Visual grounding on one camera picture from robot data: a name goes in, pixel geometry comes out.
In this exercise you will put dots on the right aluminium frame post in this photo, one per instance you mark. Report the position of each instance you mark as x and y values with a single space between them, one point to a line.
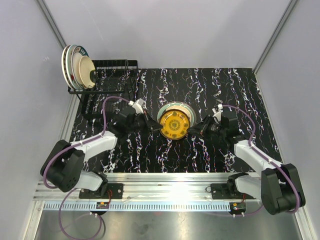
276 33

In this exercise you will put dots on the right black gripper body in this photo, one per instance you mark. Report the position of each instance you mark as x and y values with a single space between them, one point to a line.
212 129

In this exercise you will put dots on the white slotted cable duct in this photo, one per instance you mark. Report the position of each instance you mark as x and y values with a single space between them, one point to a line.
144 206

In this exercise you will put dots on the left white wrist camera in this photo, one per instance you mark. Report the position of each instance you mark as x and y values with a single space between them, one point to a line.
137 106

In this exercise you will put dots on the yellow patterned small plate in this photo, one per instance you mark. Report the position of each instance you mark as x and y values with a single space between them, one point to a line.
175 124

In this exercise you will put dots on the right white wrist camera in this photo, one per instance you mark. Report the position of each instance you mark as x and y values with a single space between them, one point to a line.
217 113

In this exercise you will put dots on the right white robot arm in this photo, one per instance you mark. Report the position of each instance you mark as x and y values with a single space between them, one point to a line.
278 187

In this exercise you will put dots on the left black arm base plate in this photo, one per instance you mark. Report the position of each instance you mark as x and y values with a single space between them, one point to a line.
113 191

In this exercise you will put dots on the black wire dish rack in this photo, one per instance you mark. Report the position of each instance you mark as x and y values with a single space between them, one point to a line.
116 77

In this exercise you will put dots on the stack of remaining plates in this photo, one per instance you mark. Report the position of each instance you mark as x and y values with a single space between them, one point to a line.
180 106

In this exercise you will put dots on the small cream floral plate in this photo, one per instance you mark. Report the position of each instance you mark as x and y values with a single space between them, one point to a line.
86 67

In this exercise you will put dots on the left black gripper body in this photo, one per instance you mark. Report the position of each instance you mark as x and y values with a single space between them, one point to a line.
140 124

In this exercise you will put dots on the white plate dark green rim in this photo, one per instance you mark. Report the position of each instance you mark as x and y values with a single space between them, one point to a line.
76 54

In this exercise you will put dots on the aluminium frame post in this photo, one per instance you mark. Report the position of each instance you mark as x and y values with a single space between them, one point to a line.
276 33
51 22

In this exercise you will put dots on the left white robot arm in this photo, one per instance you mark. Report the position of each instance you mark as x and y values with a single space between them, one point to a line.
63 169

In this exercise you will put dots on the white plate watermelon pattern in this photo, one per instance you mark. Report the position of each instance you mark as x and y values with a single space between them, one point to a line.
67 57

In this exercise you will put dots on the black marble pattern mat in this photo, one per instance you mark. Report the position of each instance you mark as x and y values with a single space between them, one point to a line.
202 89

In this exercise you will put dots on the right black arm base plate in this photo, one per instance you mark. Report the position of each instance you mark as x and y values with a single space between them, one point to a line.
220 191

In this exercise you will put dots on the aluminium mounting rail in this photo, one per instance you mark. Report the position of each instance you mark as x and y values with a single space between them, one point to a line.
149 187

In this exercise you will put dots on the left aluminium frame post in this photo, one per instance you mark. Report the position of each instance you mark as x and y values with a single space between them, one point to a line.
51 22

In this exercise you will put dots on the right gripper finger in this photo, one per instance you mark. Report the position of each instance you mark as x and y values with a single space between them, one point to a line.
195 132
196 128

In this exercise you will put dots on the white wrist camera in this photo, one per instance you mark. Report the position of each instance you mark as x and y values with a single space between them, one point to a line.
137 106
217 113

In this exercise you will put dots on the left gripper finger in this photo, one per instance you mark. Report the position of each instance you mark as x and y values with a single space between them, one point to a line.
155 127
149 121

